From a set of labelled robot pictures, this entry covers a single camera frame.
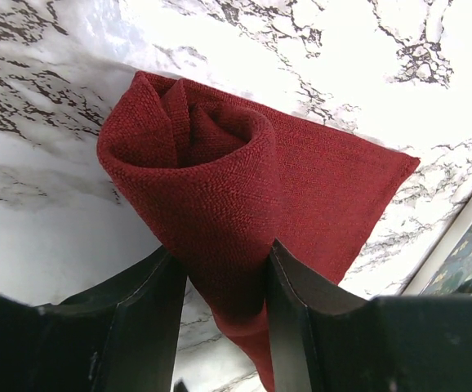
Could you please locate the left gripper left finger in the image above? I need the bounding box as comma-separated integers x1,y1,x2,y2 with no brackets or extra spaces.
0,248,186,391

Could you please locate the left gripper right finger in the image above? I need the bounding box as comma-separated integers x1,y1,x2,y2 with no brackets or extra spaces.
266,242,472,392

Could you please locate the dark red cloth napkin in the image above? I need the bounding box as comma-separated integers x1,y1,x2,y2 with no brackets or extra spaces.
97,71,420,391

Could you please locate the floral teal serving tray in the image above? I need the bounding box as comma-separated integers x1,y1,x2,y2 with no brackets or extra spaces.
402,197,472,296

